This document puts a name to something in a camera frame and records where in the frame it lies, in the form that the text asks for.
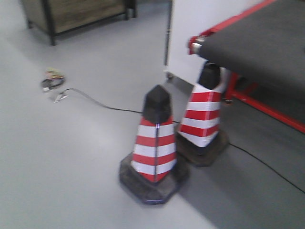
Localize red white traffic cone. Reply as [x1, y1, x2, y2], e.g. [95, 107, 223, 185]
[119, 85, 190, 205]

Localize dark wooden table leg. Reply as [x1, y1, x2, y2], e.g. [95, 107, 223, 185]
[21, 0, 138, 46]

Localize black floor cable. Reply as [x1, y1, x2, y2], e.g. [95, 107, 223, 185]
[59, 88, 305, 194]

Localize coiled cables on floor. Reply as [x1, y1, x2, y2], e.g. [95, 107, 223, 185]
[41, 67, 69, 104]

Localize black conveyor belt red frame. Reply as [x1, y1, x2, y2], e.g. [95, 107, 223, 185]
[188, 0, 305, 132]

